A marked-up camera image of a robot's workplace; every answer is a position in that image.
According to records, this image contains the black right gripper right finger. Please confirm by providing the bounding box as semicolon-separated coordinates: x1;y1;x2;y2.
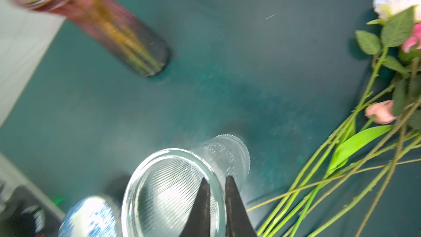
225;176;257;237

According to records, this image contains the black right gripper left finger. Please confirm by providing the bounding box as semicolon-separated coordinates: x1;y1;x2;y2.
180;178;211;237

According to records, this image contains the clear ribbed glass vase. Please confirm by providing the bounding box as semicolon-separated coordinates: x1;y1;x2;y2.
121;135;251;237

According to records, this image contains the dark red glass vase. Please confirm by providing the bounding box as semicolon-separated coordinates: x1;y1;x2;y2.
12;0;170;77

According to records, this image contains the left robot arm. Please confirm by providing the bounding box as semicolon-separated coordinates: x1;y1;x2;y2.
1;181;64;237

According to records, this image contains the blue white porcelain bowl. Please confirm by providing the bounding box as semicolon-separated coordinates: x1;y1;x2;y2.
58;195;122;237

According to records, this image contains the pink tulip stem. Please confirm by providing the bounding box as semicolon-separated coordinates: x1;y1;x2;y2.
289;99;397;237

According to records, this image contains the small pink rose spray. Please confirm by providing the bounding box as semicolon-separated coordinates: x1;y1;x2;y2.
246;22;421;237

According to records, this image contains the white peony flower stem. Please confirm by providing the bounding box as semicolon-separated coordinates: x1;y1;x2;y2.
256;0;421;237

